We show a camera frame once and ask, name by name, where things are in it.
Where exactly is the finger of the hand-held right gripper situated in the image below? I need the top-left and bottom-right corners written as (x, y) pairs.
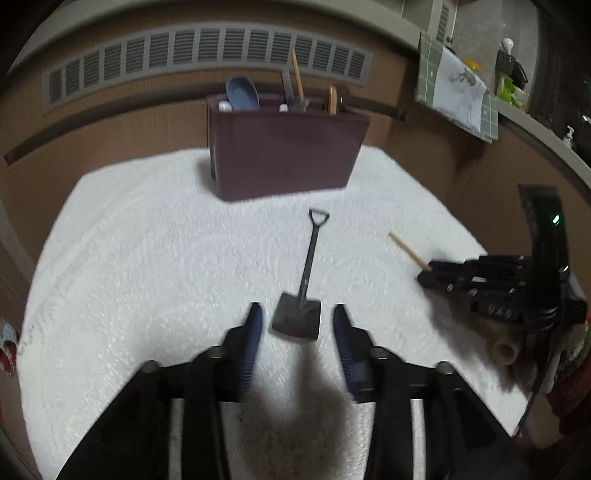
top-left (417, 271), bottom-right (528, 297)
top-left (426, 255), bottom-right (530, 278)

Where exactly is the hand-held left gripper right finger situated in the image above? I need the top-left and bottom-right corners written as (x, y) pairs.
top-left (332, 304), bottom-right (523, 480)

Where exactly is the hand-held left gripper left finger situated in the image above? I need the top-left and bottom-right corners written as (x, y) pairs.
top-left (56, 302), bottom-right (265, 480)

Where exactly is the black shovel-shaped spoon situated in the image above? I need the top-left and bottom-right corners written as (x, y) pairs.
top-left (271, 208), bottom-right (331, 342)

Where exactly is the light wooden chopstick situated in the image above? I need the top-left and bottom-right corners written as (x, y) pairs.
top-left (289, 49), bottom-right (305, 103)
top-left (388, 232), bottom-right (432, 272)

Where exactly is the brown plastic utensil holder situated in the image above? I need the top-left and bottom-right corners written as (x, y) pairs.
top-left (206, 92), bottom-right (369, 202)

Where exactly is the blue spoon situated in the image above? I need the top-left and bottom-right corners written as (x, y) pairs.
top-left (225, 76), bottom-right (262, 112)

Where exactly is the cardboard tube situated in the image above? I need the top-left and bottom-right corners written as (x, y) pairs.
top-left (490, 339), bottom-right (518, 366)

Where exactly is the floral cloth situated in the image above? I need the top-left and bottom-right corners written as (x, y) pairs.
top-left (547, 323), bottom-right (591, 437)

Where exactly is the white lace mat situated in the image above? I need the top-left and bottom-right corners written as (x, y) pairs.
top-left (16, 145), bottom-right (532, 480)

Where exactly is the green plastic bag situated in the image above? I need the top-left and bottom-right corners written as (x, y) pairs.
top-left (496, 76), bottom-right (529, 109)

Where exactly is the white deer print cloth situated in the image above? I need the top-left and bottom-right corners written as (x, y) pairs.
top-left (431, 46), bottom-right (490, 134)

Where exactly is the green checked towel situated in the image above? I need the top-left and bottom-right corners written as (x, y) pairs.
top-left (414, 30), bottom-right (500, 145)

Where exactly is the brown wooden cabinet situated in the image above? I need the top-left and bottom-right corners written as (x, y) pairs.
top-left (0, 18), bottom-right (591, 444)

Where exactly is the patterned slipper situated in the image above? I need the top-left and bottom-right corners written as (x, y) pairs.
top-left (0, 320), bottom-right (19, 376)

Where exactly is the white vented appliance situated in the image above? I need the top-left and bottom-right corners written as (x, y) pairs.
top-left (429, 0), bottom-right (455, 44)

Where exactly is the grey vent grille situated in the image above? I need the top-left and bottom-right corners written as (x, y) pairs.
top-left (41, 25), bottom-right (374, 116)

